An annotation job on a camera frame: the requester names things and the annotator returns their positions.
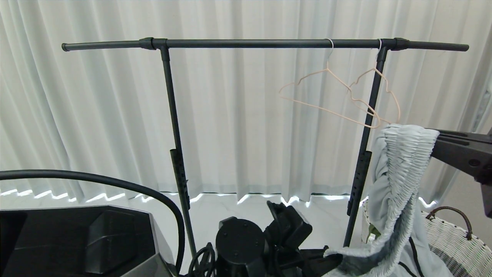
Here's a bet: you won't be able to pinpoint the pink clothes hanger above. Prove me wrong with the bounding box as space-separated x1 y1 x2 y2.
279 38 381 128
348 38 401 124

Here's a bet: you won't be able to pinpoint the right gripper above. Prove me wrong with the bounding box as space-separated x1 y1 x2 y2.
430 130 492 218

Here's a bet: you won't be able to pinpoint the white curtain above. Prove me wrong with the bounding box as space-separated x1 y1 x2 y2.
0 0 492 204

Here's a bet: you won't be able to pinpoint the black clothes rack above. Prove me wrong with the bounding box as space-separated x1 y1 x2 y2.
61 37 470 259

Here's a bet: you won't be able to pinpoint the white laundry basket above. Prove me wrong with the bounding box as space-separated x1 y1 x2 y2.
361 198 492 277

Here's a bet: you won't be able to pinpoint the pale grey shorts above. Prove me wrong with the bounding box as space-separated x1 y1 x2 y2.
324 123 454 277

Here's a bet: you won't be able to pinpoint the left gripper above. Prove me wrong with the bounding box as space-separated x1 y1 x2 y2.
265 246 343 277

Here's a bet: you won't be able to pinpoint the black cable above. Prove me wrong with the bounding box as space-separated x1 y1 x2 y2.
0 169 216 277

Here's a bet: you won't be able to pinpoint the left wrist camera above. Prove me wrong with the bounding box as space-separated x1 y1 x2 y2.
265 200 313 254

